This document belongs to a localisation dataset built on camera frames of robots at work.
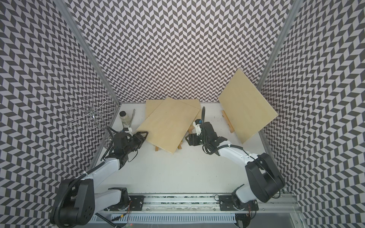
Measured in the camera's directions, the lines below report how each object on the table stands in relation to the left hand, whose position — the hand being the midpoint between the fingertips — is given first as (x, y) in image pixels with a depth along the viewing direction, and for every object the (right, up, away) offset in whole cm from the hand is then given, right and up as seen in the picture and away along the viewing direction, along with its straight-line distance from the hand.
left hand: (147, 135), depth 87 cm
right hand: (+27, -2, -1) cm, 27 cm away
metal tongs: (-17, +16, +23) cm, 33 cm away
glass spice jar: (-20, +11, +12) cm, 26 cm away
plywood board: (+11, +6, +9) cm, 16 cm away
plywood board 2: (-2, +20, +19) cm, 28 cm away
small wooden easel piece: (+20, -8, +1) cm, 21 cm away
